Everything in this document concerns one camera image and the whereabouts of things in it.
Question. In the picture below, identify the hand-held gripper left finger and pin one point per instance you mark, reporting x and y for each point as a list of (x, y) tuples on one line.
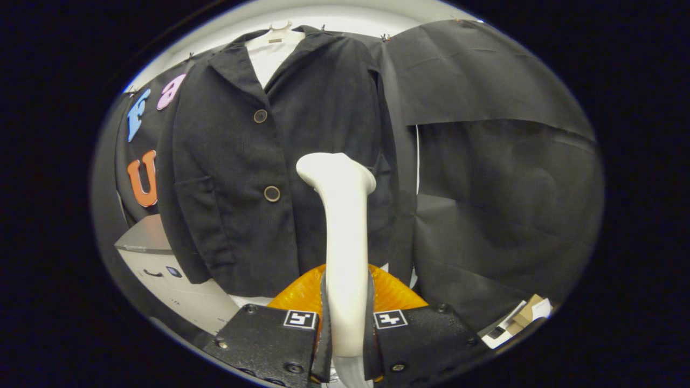
[(264, 339)]

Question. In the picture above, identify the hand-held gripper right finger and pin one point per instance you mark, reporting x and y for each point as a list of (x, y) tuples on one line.
[(426, 339)]

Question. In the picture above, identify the black jacket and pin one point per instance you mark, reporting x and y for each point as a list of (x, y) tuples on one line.
[(226, 161)]

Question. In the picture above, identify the white paper sheets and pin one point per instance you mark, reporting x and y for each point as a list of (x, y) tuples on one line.
[(504, 339)]

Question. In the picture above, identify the cardboard box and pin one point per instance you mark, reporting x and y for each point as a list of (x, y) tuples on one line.
[(528, 312)]

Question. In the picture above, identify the black backdrop cloth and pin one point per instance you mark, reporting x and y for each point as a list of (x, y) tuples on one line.
[(485, 188)]

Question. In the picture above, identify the white cloth under jacket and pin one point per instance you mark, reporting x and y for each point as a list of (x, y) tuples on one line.
[(272, 62)]

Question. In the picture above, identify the row of small backdrop clips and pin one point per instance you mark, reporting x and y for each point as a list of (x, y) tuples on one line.
[(385, 37)]

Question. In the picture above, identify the white hanger head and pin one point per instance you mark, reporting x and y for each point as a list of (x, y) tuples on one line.
[(280, 33)]

